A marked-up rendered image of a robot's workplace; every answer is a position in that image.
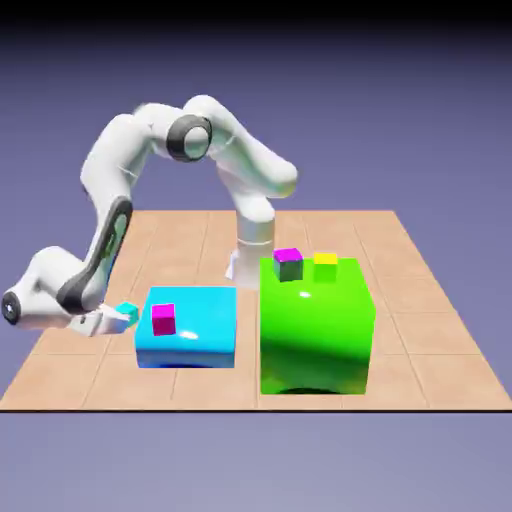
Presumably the large green box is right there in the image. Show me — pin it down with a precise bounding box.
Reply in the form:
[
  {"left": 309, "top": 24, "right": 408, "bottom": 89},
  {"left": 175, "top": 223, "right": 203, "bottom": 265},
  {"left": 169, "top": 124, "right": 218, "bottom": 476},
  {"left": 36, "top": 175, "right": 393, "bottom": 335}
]
[{"left": 259, "top": 257, "right": 377, "bottom": 396}]

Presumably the large cyan box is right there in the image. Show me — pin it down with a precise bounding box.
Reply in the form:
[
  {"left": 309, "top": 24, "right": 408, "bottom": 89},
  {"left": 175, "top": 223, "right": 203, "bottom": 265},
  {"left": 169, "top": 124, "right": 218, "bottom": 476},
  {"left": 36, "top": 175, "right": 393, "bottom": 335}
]
[{"left": 134, "top": 286, "right": 238, "bottom": 370}]

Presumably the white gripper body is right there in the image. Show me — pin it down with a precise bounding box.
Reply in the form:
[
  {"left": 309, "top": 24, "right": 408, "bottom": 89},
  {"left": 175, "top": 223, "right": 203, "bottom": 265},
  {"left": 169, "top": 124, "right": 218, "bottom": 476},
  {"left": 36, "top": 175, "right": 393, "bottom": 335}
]
[{"left": 66, "top": 303, "right": 132, "bottom": 338}]

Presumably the small cyan cube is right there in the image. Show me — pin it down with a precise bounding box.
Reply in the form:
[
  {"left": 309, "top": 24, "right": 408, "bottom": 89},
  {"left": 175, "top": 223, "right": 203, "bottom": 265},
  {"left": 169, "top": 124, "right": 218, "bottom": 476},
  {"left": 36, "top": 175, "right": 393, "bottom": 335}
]
[{"left": 114, "top": 301, "right": 140, "bottom": 328}]

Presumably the small magenta cube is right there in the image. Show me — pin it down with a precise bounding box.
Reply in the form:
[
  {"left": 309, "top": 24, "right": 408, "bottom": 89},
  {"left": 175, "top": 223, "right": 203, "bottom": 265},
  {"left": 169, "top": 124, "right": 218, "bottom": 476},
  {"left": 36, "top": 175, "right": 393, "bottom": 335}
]
[
  {"left": 151, "top": 303, "right": 177, "bottom": 337},
  {"left": 272, "top": 247, "right": 304, "bottom": 283}
]

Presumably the small yellow cube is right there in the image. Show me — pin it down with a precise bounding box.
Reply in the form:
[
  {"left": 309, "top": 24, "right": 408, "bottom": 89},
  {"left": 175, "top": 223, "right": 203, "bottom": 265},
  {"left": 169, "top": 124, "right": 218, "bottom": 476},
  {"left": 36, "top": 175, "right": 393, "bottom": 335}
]
[{"left": 313, "top": 252, "right": 339, "bottom": 283}]

